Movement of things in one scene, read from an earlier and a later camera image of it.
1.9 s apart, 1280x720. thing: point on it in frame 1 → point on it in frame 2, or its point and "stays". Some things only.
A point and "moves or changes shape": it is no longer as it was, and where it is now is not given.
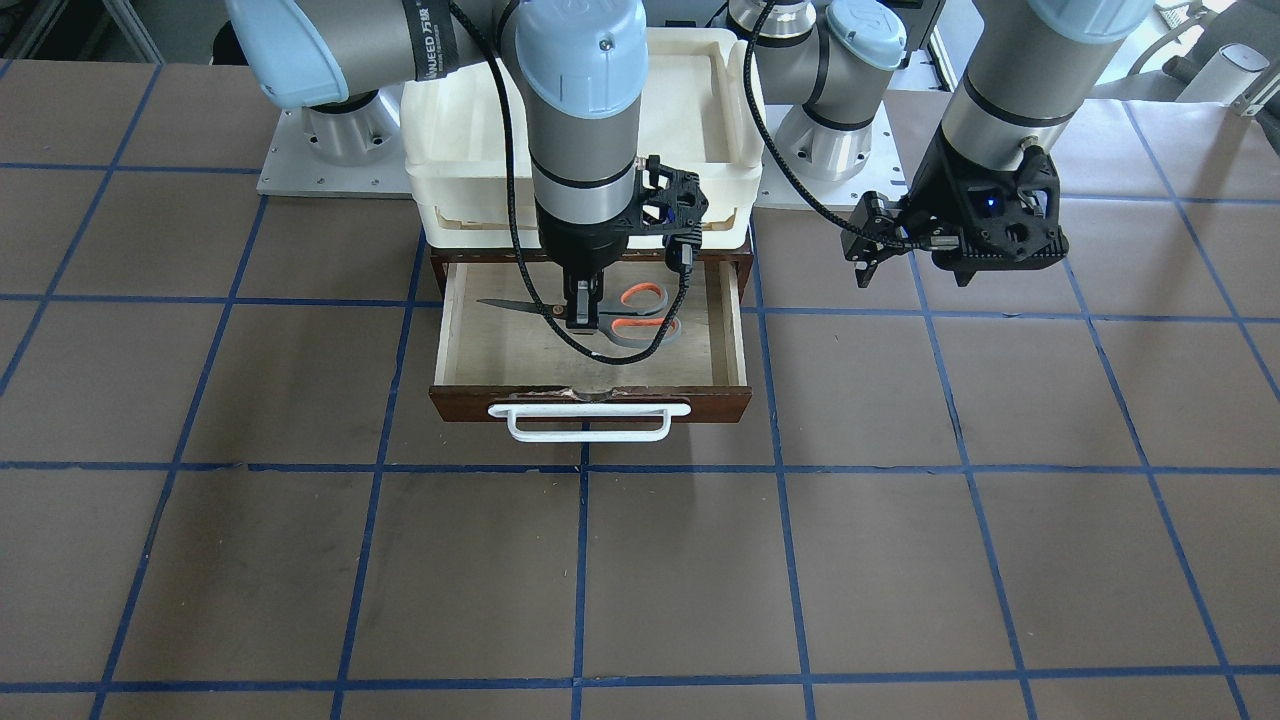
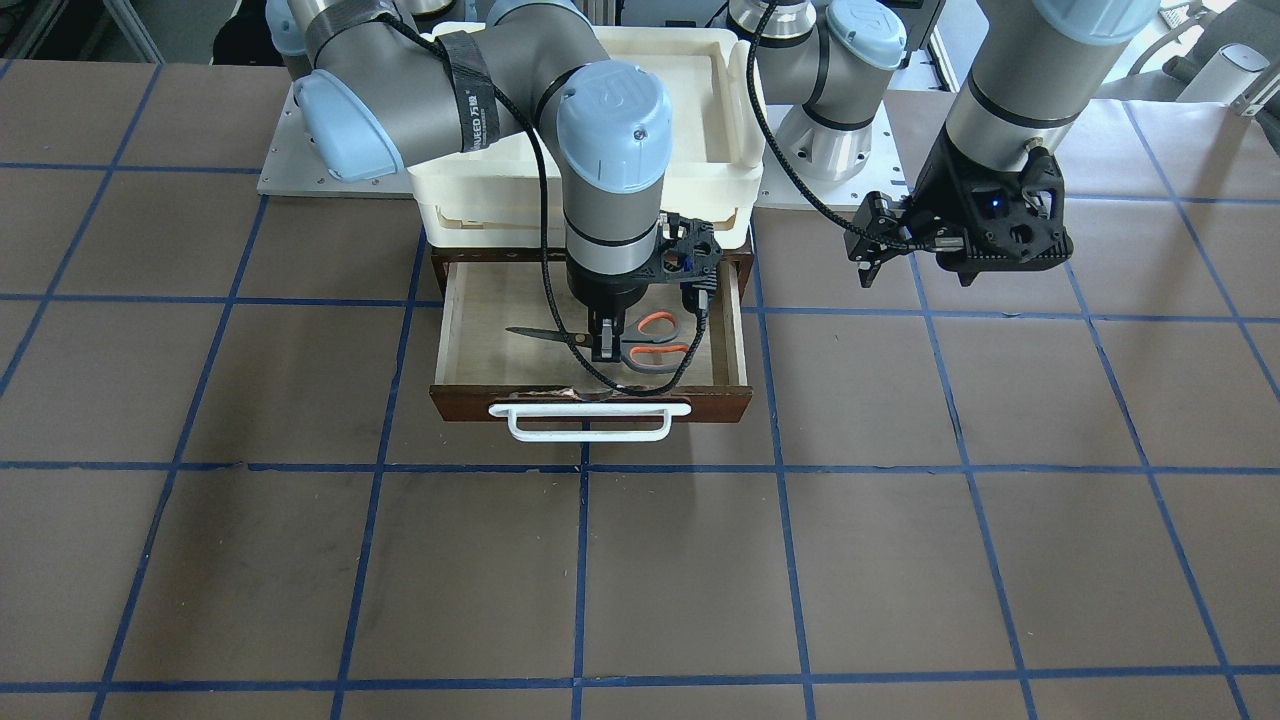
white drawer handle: [654, 410] stays
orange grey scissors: [635, 319] moves or changes shape
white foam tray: [693, 111] stays
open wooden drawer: [665, 337] stays
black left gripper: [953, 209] stays
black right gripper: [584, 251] → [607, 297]
